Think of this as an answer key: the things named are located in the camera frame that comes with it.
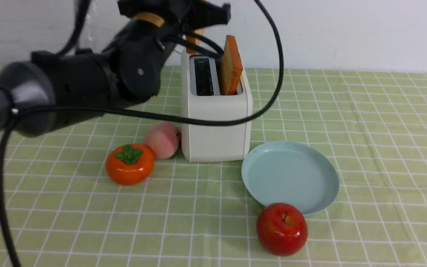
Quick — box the orange persimmon with green leaf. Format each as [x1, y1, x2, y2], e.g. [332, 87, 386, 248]
[105, 144, 155, 185]

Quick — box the light blue round plate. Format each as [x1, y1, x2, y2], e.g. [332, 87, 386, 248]
[241, 141, 340, 216]

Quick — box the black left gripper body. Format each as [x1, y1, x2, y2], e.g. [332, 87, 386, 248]
[117, 0, 232, 30]

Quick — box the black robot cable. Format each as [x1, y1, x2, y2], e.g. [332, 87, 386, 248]
[0, 0, 284, 267]

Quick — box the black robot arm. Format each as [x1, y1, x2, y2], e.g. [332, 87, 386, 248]
[0, 0, 232, 130]

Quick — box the white two-slot toaster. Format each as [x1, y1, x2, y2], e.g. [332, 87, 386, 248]
[180, 50, 253, 162]

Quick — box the pink peach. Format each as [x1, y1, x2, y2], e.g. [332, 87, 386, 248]
[143, 122, 181, 159]

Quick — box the toasted bread slice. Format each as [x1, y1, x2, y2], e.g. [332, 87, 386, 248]
[218, 35, 244, 96]
[185, 28, 205, 55]

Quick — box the red apple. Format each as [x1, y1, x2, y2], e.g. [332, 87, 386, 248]
[256, 202, 308, 257]

